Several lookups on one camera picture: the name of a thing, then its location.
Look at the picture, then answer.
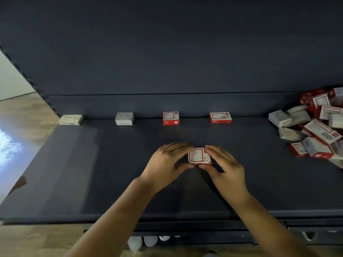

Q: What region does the person's left hand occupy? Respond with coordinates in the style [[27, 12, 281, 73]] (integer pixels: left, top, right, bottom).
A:
[[138, 142, 196, 195]]

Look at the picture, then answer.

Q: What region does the person's right hand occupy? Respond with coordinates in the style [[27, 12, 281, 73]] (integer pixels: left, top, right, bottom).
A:
[[198, 145, 252, 207]]

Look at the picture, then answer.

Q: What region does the small red white box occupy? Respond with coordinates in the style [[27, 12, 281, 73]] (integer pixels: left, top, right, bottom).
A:
[[188, 147, 213, 165], [163, 111, 181, 126], [209, 111, 233, 124]]

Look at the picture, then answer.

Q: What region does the pile of red white boxes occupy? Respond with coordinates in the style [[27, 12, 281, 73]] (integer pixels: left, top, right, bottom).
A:
[[268, 86, 343, 169]]

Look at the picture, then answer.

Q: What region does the dark metal shelf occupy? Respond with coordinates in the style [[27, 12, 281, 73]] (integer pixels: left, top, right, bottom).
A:
[[0, 0, 343, 247]]

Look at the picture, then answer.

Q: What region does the person's right forearm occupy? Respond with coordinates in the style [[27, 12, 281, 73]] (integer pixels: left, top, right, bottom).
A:
[[230, 190, 319, 257]]

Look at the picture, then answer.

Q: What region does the person's left forearm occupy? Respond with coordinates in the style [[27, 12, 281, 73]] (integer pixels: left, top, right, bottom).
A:
[[63, 176, 161, 257]]

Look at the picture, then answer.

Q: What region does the grey slipper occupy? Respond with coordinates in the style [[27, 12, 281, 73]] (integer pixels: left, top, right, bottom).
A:
[[128, 236, 143, 252], [144, 235, 159, 247]]

